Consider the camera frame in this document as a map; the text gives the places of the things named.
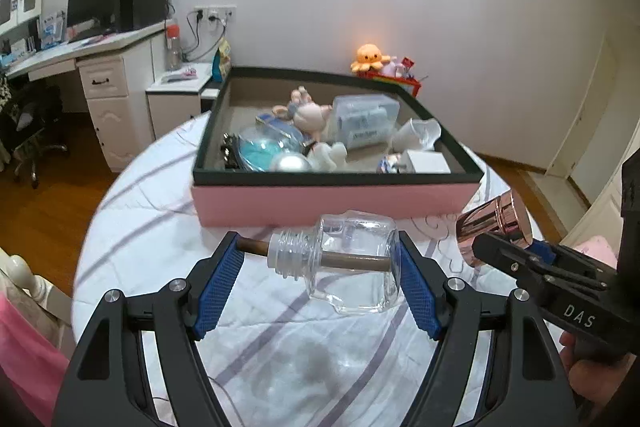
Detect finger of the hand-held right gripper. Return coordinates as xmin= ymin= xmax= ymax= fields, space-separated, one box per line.
xmin=472 ymin=231 xmax=576 ymax=295
xmin=529 ymin=239 xmax=620 ymax=280

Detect low white side cabinet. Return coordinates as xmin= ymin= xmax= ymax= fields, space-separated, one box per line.
xmin=145 ymin=61 xmax=221 ymax=138

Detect white desk with drawers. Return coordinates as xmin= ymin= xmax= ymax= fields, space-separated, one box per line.
xmin=0 ymin=20 xmax=169 ymax=174

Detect papers on side cabinet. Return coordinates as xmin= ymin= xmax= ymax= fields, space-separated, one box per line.
xmin=162 ymin=66 xmax=200 ymax=84

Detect pink pig plush toy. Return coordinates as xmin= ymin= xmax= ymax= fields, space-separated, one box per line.
xmin=272 ymin=86 xmax=335 ymax=143

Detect orange octopus plush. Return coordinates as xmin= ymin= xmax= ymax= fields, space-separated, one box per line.
xmin=349 ymin=43 xmax=385 ymax=74

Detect small white box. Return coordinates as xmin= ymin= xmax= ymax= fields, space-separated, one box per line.
xmin=399 ymin=149 xmax=451 ymax=174

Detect blue box on desk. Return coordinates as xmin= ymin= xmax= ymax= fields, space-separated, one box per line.
xmin=39 ymin=11 xmax=69 ymax=53

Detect silver ball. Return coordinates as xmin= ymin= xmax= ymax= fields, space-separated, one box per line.
xmin=272 ymin=154 xmax=312 ymax=173

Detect black office chair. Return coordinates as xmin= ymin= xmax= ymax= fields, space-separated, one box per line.
xmin=0 ymin=76 xmax=69 ymax=188

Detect black power cables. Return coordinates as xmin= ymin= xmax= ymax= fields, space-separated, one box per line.
xmin=184 ymin=9 xmax=231 ymax=63

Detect black metal key bunch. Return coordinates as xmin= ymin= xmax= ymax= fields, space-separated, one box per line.
xmin=221 ymin=132 xmax=242 ymax=172

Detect clear bottle with orange cap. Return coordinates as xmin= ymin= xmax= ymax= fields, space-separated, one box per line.
xmin=164 ymin=22 xmax=182 ymax=72

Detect white wall outlet strip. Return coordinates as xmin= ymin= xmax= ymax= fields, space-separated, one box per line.
xmin=193 ymin=4 xmax=237 ymax=22

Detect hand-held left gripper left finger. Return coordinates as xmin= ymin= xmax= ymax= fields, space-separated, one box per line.
xmin=52 ymin=231 xmax=247 ymax=427

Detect white bed frame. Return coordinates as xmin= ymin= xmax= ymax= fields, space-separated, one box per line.
xmin=0 ymin=246 xmax=74 ymax=339

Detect blue yellow snack bag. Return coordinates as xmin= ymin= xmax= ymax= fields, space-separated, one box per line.
xmin=212 ymin=39 xmax=234 ymax=83

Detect orange storage box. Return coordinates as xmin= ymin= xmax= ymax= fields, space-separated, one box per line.
xmin=355 ymin=69 xmax=423 ymax=100

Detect white door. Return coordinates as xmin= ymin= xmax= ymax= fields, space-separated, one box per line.
xmin=544 ymin=0 xmax=640 ymax=210

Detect rose gold bottle cap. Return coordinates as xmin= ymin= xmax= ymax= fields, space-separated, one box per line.
xmin=454 ymin=189 xmax=535 ymax=269

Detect clear glass bottle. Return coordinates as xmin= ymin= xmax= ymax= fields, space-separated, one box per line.
xmin=266 ymin=209 xmax=404 ymax=316

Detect blue white packet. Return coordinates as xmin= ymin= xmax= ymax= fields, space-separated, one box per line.
xmin=256 ymin=113 xmax=294 ymax=128

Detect person's right hand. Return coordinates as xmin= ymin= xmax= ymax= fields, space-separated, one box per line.
xmin=558 ymin=328 xmax=632 ymax=414

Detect pink purple printed blanket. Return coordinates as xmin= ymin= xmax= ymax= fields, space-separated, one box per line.
xmin=574 ymin=234 xmax=619 ymax=269

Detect pink box with dark rim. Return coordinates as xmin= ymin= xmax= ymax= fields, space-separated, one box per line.
xmin=191 ymin=65 xmax=486 ymax=229

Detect clear plastic lidded box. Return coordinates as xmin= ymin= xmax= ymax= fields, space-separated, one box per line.
xmin=330 ymin=94 xmax=401 ymax=152

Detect brown stick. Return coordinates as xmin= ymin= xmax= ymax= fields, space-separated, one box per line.
xmin=235 ymin=237 xmax=394 ymax=274

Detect shiny foil packet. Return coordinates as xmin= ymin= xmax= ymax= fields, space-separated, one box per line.
xmin=374 ymin=153 xmax=407 ymax=174

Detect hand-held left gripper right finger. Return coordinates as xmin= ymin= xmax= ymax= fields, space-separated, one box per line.
xmin=394 ymin=231 xmax=589 ymax=427

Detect glass globe with blue filling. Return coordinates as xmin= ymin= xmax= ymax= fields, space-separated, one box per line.
xmin=238 ymin=122 xmax=307 ymax=173

